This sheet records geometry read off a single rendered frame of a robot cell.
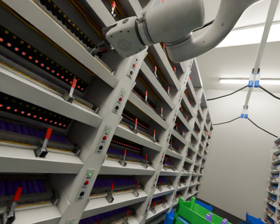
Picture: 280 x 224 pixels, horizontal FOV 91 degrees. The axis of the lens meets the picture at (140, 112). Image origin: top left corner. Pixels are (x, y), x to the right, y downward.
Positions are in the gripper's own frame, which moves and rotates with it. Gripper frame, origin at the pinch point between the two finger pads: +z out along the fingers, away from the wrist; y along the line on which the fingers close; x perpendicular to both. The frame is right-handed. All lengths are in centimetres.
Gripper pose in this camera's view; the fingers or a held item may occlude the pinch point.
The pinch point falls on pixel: (104, 47)
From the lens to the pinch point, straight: 54.3
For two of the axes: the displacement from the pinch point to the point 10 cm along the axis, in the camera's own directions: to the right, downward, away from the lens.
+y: 5.0, 3.7, 7.9
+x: 1.3, -9.3, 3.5
